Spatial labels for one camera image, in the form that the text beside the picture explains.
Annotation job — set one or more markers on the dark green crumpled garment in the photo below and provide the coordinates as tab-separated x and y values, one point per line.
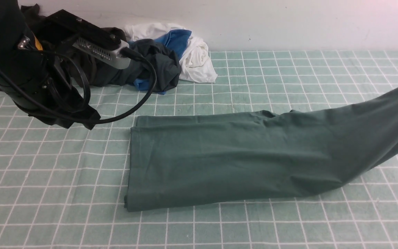
137	74

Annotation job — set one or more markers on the blue crumpled garment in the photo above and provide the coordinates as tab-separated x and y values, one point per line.
178	39

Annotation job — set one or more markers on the green long-sleeved shirt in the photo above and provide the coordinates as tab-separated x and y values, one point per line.
180	161

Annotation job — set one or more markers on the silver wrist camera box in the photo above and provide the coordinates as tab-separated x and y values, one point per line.
66	30

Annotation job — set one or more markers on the dark brown crumpled garment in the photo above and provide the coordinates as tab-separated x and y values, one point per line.
35	20

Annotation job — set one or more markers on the green checkered tablecloth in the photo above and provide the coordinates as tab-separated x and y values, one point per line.
64	188

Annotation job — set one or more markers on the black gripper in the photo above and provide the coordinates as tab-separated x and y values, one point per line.
38	82

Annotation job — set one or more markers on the white crumpled garment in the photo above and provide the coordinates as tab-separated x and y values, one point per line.
195	62

